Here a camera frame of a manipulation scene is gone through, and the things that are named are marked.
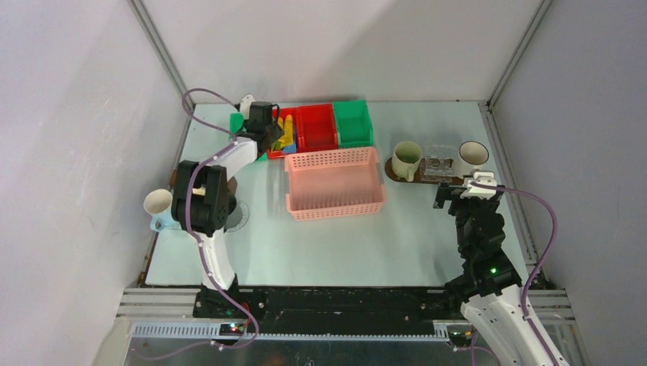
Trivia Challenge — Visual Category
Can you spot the clear textured oval tray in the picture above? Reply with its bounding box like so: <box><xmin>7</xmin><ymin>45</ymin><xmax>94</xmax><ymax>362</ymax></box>
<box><xmin>224</xmin><ymin>200</ymin><xmax>249</xmax><ymax>233</ymax></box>

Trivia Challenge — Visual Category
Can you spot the cream mug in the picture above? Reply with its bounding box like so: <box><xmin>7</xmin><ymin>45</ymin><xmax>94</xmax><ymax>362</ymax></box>
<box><xmin>192</xmin><ymin>187</ymin><xmax>206</xmax><ymax>196</ymax></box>

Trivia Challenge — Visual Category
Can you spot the light green mug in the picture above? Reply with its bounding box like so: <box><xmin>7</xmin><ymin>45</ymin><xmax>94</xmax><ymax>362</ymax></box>
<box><xmin>391</xmin><ymin>141</ymin><xmax>423</xmax><ymax>182</ymax></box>

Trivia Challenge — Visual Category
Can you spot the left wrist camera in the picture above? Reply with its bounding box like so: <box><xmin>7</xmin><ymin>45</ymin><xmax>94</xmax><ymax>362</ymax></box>
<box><xmin>239</xmin><ymin>94</ymin><xmax>256</xmax><ymax>119</ymax></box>

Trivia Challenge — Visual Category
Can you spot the brown wooden oval tray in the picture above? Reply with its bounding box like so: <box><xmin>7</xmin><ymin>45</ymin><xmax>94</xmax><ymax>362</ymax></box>
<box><xmin>384</xmin><ymin>158</ymin><xmax>464</xmax><ymax>185</ymax></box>

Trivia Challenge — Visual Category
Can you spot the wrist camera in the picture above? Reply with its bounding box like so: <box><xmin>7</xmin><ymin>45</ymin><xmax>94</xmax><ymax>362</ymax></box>
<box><xmin>239</xmin><ymin>94</ymin><xmax>256</xmax><ymax>119</ymax></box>
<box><xmin>460</xmin><ymin>170</ymin><xmax>497</xmax><ymax>200</ymax></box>

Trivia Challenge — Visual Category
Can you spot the pink perforated basket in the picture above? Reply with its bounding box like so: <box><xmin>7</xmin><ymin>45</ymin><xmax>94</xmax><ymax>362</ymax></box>
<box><xmin>285</xmin><ymin>146</ymin><xmax>386</xmax><ymax>220</ymax></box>

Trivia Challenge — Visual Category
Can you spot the clear textured toothbrush holder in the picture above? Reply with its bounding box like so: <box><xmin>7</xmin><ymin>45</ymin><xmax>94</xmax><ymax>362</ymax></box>
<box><xmin>420</xmin><ymin>145</ymin><xmax>456</xmax><ymax>183</ymax></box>

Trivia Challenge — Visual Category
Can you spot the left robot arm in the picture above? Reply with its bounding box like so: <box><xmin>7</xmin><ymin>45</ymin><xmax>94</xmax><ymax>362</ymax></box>
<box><xmin>172</xmin><ymin>101</ymin><xmax>284</xmax><ymax>318</ymax></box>

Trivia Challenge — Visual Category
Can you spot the green bin with toothbrushes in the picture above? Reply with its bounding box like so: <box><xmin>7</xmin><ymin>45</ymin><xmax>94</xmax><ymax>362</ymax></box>
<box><xmin>229</xmin><ymin>113</ymin><xmax>269</xmax><ymax>161</ymax></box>

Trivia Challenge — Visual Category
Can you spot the white mug dark rim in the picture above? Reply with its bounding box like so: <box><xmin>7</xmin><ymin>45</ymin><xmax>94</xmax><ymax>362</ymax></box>
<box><xmin>454</xmin><ymin>140</ymin><xmax>490</xmax><ymax>177</ymax></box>

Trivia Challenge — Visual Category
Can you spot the black mug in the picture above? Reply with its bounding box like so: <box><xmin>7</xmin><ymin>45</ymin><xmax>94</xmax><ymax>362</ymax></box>
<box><xmin>224</xmin><ymin>193</ymin><xmax>243</xmax><ymax>231</ymax></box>

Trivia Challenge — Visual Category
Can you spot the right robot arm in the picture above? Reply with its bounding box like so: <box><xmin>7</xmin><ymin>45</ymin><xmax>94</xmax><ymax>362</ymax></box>
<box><xmin>434</xmin><ymin>179</ymin><xmax>568</xmax><ymax>365</ymax></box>

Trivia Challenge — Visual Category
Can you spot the red bin with holder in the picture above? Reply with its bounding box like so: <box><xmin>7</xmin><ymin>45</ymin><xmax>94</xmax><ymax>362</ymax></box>
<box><xmin>296</xmin><ymin>104</ymin><xmax>338</xmax><ymax>153</ymax></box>

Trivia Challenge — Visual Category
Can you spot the brown wooden toothbrush holder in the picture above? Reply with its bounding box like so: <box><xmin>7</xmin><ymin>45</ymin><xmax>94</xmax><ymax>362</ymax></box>
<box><xmin>169</xmin><ymin>169</ymin><xmax>238</xmax><ymax>194</ymax></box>

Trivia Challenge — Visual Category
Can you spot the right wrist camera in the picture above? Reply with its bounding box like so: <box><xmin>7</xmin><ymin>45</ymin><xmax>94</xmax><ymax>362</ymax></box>
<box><xmin>460</xmin><ymin>170</ymin><xmax>497</xmax><ymax>200</ymax></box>

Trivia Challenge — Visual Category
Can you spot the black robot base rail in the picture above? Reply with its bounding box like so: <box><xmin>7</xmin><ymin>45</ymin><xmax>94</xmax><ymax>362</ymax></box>
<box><xmin>193</xmin><ymin>285</ymin><xmax>467</xmax><ymax>336</ymax></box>

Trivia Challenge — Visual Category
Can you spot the green bin far right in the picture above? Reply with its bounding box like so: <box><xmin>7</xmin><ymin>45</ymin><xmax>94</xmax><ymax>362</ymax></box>
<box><xmin>333</xmin><ymin>100</ymin><xmax>373</xmax><ymax>149</ymax></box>

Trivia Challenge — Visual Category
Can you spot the red bin with toothpaste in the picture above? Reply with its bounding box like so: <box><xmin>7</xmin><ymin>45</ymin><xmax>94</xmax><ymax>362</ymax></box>
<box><xmin>267</xmin><ymin>108</ymin><xmax>298</xmax><ymax>159</ymax></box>

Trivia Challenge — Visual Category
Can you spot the white mug blue handle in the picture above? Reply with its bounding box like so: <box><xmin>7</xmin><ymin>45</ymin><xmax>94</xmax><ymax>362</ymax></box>
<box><xmin>143</xmin><ymin>189</ymin><xmax>180</xmax><ymax>233</ymax></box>

